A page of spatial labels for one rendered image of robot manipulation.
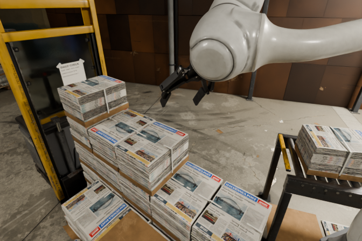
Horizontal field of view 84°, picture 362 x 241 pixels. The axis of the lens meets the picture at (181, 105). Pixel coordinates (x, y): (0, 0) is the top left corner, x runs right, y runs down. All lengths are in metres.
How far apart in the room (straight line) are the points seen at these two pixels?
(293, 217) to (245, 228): 1.27
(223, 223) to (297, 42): 0.98
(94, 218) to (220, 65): 1.38
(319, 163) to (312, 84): 3.22
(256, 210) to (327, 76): 3.75
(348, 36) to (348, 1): 4.07
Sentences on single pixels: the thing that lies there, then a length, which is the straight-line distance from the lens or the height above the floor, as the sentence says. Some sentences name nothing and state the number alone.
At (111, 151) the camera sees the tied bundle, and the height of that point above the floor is 1.00.
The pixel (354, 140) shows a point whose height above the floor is 1.03.
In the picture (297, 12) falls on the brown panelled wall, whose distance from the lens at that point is 4.33.
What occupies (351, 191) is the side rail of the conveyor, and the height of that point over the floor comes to 0.80.
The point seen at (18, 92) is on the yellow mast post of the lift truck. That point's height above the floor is 1.25.
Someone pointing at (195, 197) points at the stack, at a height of 0.83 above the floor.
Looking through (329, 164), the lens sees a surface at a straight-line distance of 1.61.
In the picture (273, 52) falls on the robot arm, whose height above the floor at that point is 1.75.
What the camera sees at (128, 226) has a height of 0.60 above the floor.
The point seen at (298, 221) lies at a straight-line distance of 2.43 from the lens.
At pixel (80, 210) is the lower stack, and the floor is 0.60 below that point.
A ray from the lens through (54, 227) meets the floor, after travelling 2.43.
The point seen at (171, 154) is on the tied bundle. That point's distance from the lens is 1.22.
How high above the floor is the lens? 1.82
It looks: 27 degrees down
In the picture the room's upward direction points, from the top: straight up
